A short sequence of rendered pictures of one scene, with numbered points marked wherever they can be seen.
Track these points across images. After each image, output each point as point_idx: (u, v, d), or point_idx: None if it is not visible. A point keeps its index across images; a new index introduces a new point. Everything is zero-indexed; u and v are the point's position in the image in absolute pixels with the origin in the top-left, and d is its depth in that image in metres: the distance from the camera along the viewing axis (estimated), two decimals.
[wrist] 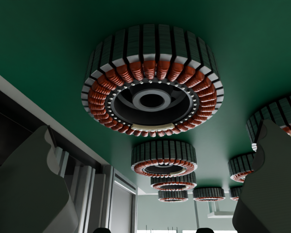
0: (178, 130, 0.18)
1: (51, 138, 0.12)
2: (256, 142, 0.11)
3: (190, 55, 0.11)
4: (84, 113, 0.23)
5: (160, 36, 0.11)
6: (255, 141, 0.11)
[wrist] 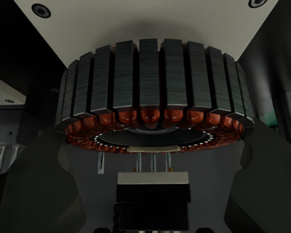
0: (184, 150, 0.15)
1: None
2: (243, 138, 0.12)
3: (216, 99, 0.07)
4: None
5: (166, 66, 0.07)
6: (242, 138, 0.12)
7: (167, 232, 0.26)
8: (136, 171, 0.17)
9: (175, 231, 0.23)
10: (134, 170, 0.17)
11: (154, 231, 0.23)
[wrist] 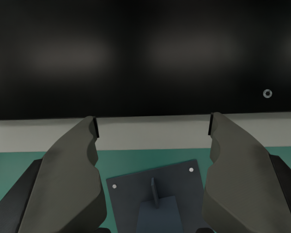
0: None
1: (95, 129, 0.12)
2: (209, 134, 0.12)
3: None
4: None
5: None
6: (209, 133, 0.12)
7: None
8: None
9: None
10: None
11: None
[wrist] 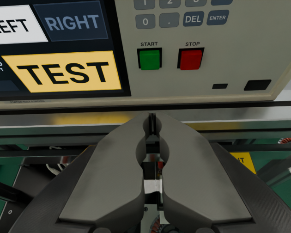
0: None
1: (149, 126, 0.12)
2: (155, 133, 0.12)
3: None
4: None
5: None
6: (154, 133, 0.12)
7: None
8: None
9: (52, 172, 0.42)
10: None
11: None
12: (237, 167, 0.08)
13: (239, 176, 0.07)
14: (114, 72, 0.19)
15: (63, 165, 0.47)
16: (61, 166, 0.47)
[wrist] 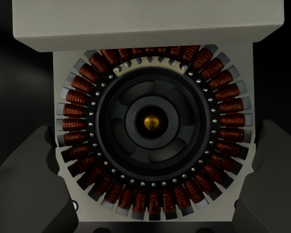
0: (106, 58, 0.10)
1: (51, 138, 0.12)
2: (256, 142, 0.11)
3: (112, 207, 0.11)
4: None
5: (144, 207, 0.12)
6: (255, 141, 0.11)
7: None
8: None
9: None
10: None
11: None
12: None
13: None
14: None
15: None
16: None
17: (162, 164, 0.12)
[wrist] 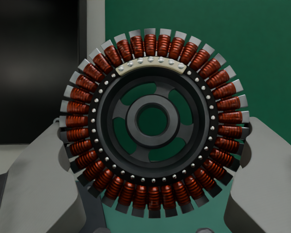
0: (109, 58, 0.11)
1: None
2: None
3: (112, 205, 0.11)
4: None
5: (144, 206, 0.12)
6: None
7: None
8: None
9: None
10: None
11: None
12: None
13: None
14: None
15: None
16: None
17: (162, 163, 0.12)
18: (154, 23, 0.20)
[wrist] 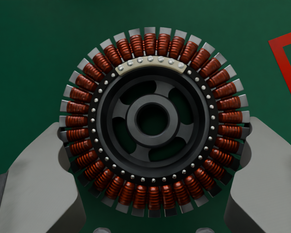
0: (108, 58, 0.11)
1: None
2: None
3: (112, 204, 0.11)
4: None
5: (144, 205, 0.12)
6: None
7: None
8: None
9: None
10: None
11: None
12: None
13: None
14: None
15: None
16: None
17: (162, 162, 0.12)
18: None
